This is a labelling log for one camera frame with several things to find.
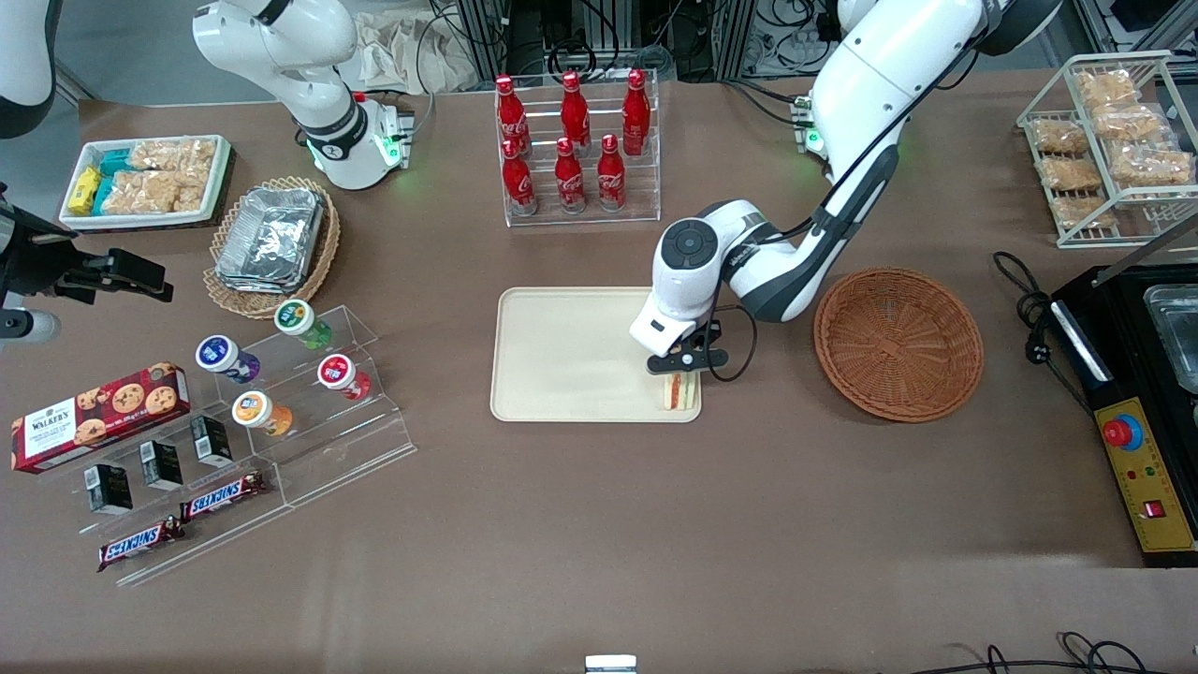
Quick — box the brown wicker basket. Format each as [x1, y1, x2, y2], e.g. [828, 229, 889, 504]
[812, 268, 985, 423]

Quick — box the small black box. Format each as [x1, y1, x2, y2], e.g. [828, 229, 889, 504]
[86, 463, 134, 515]
[190, 416, 233, 468]
[139, 440, 183, 491]

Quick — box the light wicker basket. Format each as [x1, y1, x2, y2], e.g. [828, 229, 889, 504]
[203, 176, 341, 320]

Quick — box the red lid gum jar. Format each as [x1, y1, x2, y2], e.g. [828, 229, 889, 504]
[317, 353, 372, 402]

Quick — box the cream plastic tray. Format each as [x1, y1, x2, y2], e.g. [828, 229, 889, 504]
[490, 286, 703, 424]

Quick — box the puffed snack bag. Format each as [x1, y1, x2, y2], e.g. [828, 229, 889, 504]
[1108, 144, 1195, 187]
[1030, 119, 1092, 156]
[1052, 194, 1120, 229]
[1074, 69, 1140, 110]
[1040, 156, 1106, 192]
[1091, 104, 1168, 143]

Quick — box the orange lid gum jar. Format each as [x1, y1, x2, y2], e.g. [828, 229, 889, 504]
[232, 390, 293, 438]

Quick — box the black floor cable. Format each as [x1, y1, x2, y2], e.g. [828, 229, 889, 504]
[898, 632, 1173, 674]

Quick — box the clear acrylic bottle rack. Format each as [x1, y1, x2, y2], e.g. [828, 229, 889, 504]
[494, 70, 661, 228]

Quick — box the metal equipment rack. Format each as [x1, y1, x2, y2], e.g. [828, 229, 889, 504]
[454, 0, 759, 83]

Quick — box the red emergency stop button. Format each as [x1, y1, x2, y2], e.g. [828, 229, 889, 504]
[1102, 413, 1144, 452]

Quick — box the yellow control panel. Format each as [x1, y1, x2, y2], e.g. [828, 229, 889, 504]
[1093, 398, 1198, 555]

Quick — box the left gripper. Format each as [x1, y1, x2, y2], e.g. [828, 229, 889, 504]
[629, 288, 730, 376]

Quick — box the white wire rack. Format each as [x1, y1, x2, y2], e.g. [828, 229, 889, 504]
[1017, 51, 1198, 249]

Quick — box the yellow snack packet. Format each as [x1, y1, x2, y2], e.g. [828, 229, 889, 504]
[67, 167, 102, 214]

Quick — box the grey cylindrical wrist mount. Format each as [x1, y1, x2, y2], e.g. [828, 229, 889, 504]
[0, 309, 62, 344]

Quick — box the crumpled white cloth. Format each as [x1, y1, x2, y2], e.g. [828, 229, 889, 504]
[354, 7, 475, 95]

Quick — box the Snickers chocolate bar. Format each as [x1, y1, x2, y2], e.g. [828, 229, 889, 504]
[180, 471, 270, 521]
[97, 517, 185, 572]

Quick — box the triangle sandwich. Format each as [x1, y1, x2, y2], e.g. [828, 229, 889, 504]
[663, 370, 702, 412]

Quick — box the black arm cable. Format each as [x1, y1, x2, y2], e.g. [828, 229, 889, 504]
[707, 37, 984, 384]

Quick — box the clear cracker bag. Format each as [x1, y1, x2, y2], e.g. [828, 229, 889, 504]
[101, 171, 205, 215]
[129, 139, 218, 179]

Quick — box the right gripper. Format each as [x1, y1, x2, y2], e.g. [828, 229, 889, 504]
[0, 208, 176, 305]

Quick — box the steel pan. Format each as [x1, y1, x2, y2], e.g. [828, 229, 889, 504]
[1144, 286, 1198, 395]

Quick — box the green lid gum jar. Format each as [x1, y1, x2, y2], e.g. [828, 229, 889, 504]
[274, 299, 333, 350]

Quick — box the silver foil container stack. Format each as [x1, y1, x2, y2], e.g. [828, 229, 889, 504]
[215, 187, 326, 293]

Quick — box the clear acrylic stepped shelf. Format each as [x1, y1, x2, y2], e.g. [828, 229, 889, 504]
[51, 304, 417, 589]

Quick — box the black heating machine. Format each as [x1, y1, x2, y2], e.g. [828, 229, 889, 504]
[1048, 213, 1198, 569]

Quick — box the black power cable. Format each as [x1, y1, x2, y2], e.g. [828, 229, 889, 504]
[992, 250, 1098, 415]

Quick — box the red Walkers cookie box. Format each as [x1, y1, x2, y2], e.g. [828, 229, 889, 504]
[11, 362, 191, 474]

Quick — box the red cola bottle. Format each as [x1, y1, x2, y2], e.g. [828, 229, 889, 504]
[621, 68, 651, 156]
[502, 138, 538, 217]
[596, 134, 627, 213]
[560, 71, 592, 149]
[554, 138, 587, 215]
[494, 75, 529, 151]

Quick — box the white snack tray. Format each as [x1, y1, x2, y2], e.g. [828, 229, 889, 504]
[59, 134, 235, 231]

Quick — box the purple lid gum jar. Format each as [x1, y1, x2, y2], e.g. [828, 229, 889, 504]
[196, 334, 261, 383]

